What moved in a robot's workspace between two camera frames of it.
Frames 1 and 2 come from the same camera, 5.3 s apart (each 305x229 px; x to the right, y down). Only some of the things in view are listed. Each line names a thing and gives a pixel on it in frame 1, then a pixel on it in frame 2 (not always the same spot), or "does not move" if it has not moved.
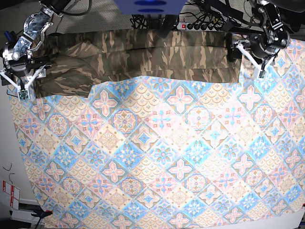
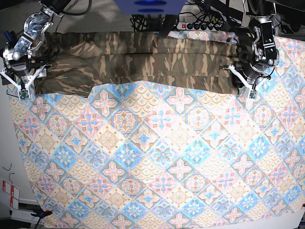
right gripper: (253, 47) → (246, 75)
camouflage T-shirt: (77, 61) does not move
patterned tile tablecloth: (160, 152) does not move
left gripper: (23, 71) does not move
